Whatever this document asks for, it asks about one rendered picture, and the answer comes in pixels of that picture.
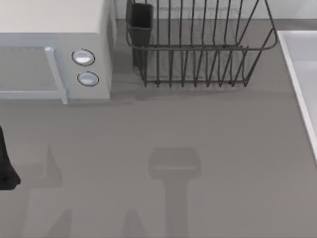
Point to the pale microwave oven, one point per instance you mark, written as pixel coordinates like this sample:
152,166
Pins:
49,19

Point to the white sink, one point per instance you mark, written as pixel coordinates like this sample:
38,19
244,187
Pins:
303,74

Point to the microwave oven door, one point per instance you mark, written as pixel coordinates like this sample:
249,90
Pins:
27,72

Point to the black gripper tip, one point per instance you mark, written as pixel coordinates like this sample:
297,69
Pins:
6,171

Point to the round microwave knob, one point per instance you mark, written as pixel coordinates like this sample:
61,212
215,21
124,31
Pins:
88,79
83,57

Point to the black cutlery holder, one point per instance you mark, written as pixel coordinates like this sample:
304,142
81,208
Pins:
140,22

